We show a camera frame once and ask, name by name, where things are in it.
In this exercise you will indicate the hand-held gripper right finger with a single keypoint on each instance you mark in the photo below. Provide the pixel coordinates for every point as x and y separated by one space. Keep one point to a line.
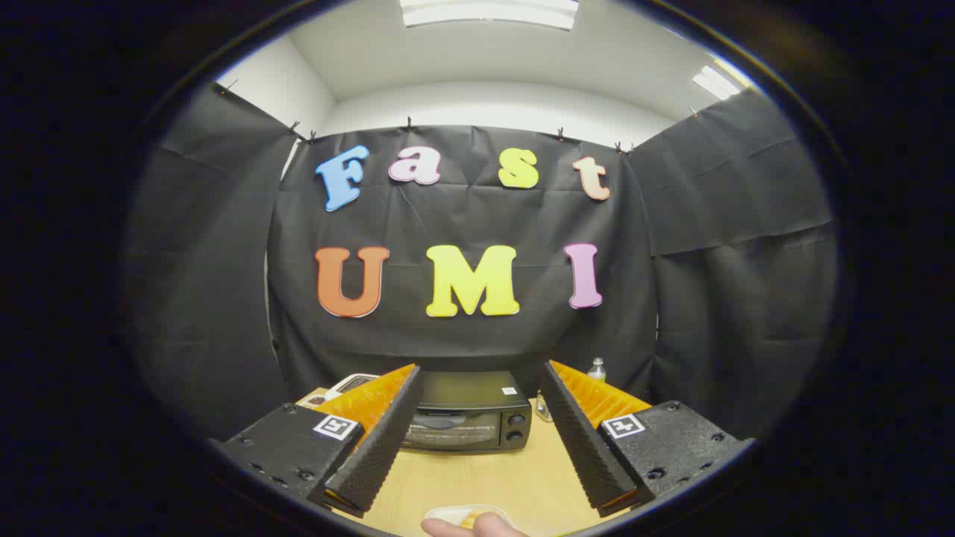
578 440

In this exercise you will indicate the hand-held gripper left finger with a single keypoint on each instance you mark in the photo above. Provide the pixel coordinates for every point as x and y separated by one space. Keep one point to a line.
384 440

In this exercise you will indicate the black toaster oven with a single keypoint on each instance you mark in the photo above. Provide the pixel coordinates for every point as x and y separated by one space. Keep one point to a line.
477 389

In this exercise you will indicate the spiral bread roll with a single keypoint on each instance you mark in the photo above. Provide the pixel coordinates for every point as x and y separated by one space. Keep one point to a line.
468 519

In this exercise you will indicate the white pop-up toaster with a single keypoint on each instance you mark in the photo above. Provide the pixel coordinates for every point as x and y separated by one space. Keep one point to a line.
351 382

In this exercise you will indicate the green label drink bottle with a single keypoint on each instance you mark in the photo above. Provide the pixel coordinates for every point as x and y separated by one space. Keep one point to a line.
596 371

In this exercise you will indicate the white plate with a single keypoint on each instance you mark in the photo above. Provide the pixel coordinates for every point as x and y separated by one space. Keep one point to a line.
444 513

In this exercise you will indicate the black backdrop cloth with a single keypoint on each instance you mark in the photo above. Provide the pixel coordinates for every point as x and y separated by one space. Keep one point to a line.
462 216

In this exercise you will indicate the ceiling light panel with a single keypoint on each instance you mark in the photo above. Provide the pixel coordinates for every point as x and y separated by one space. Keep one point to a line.
715 82
489 11

